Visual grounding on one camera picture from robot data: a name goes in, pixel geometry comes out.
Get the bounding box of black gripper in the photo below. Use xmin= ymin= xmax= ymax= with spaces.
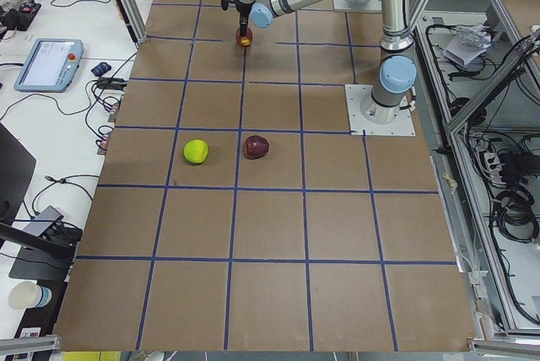
xmin=236 ymin=2 xmax=251 ymax=40

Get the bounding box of dark red apple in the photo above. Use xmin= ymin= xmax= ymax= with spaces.
xmin=244 ymin=135 xmax=270 ymax=159

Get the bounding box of green apple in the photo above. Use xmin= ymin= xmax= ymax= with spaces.
xmin=183 ymin=139 xmax=209 ymax=164

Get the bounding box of black power adapter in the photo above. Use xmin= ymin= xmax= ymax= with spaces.
xmin=95 ymin=77 xmax=127 ymax=91

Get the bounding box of dark blue checked pouch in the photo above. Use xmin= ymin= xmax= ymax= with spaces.
xmin=91 ymin=62 xmax=111 ymax=77

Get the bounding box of teach pendant near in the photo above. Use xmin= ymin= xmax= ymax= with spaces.
xmin=13 ymin=38 xmax=84 ymax=93

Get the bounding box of crumpled white paper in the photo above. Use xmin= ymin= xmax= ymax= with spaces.
xmin=443 ymin=24 xmax=492 ymax=67

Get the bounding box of grey usb hub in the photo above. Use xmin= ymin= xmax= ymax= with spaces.
xmin=24 ymin=205 xmax=63 ymax=237

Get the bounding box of power strip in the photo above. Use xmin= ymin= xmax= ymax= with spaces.
xmin=480 ymin=151 xmax=503 ymax=185

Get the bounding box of black monitor stand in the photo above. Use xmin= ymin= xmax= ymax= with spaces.
xmin=1 ymin=127 xmax=82 ymax=281

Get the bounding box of white paper cup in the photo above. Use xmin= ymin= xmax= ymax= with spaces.
xmin=8 ymin=281 xmax=52 ymax=310

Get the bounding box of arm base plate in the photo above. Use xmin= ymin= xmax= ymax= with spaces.
xmin=344 ymin=84 xmax=416 ymax=137
xmin=332 ymin=0 xmax=381 ymax=13

